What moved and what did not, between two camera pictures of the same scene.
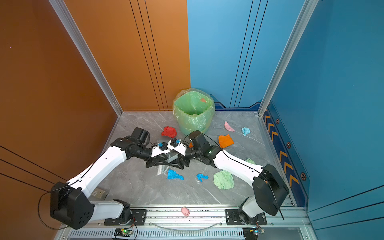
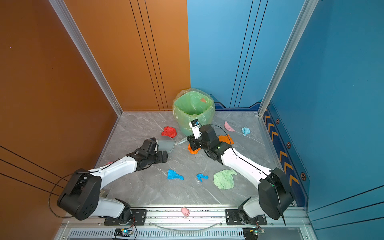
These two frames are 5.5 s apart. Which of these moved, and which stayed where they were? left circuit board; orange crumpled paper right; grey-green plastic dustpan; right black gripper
Moved: grey-green plastic dustpan; right black gripper
Stayed: orange crumpled paper right; left circuit board
